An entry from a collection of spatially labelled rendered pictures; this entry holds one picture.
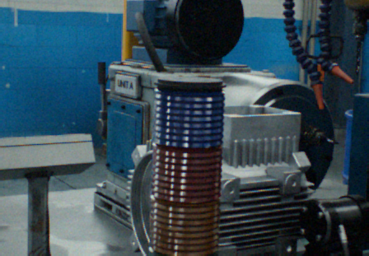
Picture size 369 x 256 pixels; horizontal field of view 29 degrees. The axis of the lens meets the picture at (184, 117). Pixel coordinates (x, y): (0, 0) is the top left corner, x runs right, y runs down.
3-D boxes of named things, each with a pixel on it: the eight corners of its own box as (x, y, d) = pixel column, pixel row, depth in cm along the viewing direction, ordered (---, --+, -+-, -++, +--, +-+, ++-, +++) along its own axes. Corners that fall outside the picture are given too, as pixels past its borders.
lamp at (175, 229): (194, 232, 64) (196, 183, 63) (232, 251, 59) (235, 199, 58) (136, 240, 61) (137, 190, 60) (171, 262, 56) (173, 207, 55)
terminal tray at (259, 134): (254, 151, 107) (256, 104, 106) (300, 164, 98) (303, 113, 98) (188, 155, 101) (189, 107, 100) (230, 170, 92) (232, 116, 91)
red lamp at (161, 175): (196, 183, 63) (198, 135, 63) (235, 199, 58) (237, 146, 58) (137, 190, 60) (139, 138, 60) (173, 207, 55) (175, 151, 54)
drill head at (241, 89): (236, 172, 167) (241, 67, 164) (347, 210, 136) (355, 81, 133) (144, 181, 154) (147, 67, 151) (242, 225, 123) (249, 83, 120)
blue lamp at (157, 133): (198, 135, 63) (200, 85, 62) (237, 146, 58) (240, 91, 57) (139, 138, 60) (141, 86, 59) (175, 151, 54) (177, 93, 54)
